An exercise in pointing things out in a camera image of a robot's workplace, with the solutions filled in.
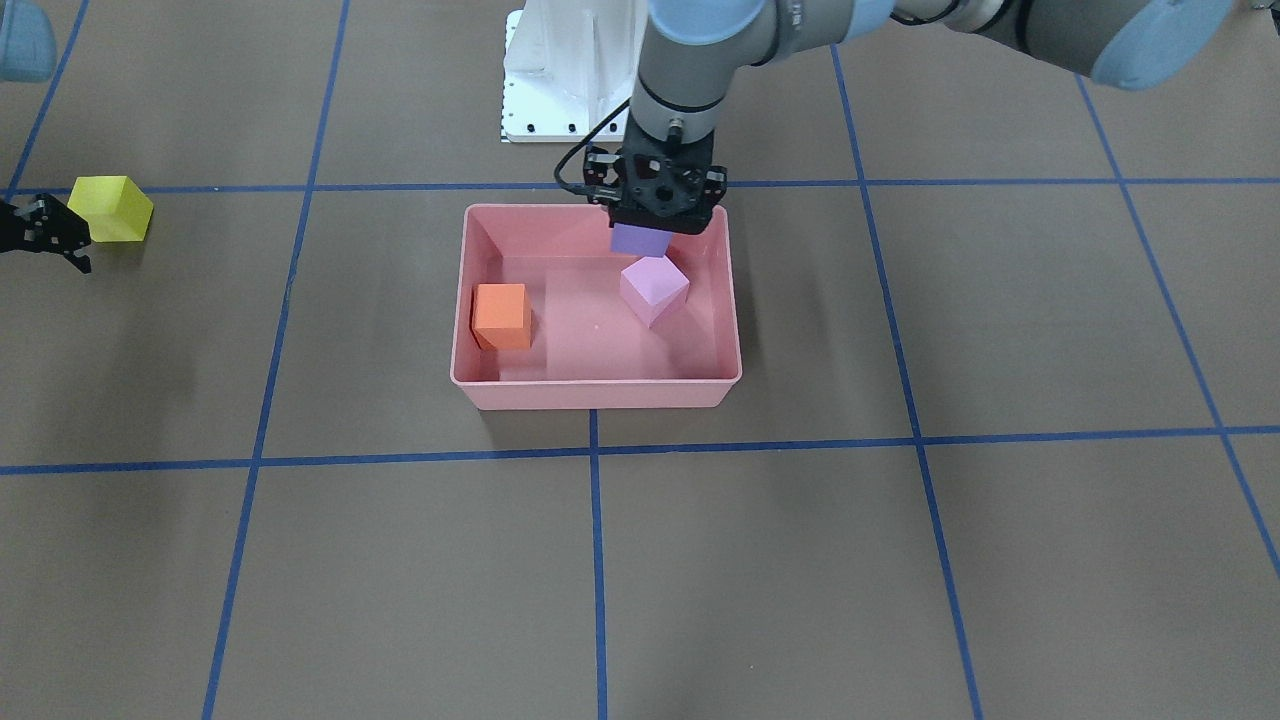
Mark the purple foam block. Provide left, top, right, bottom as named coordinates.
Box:
left=611, top=223, right=675, bottom=258

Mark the pink foam block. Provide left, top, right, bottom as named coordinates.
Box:
left=620, top=256, right=691, bottom=328

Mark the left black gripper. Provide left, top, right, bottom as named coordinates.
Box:
left=585, top=138, right=728, bottom=234

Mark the white camera mast pillar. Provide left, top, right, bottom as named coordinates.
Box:
left=500, top=1, right=648, bottom=143

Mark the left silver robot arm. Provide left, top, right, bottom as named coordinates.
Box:
left=554, top=1, right=1234, bottom=234

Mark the yellow foam block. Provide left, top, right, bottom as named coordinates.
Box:
left=67, top=176, right=154, bottom=243

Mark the orange foam block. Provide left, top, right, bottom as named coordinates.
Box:
left=470, top=283, right=532, bottom=351

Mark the pink plastic bin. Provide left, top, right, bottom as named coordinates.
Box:
left=451, top=202, right=742, bottom=410

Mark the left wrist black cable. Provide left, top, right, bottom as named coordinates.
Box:
left=553, top=95, right=634, bottom=209

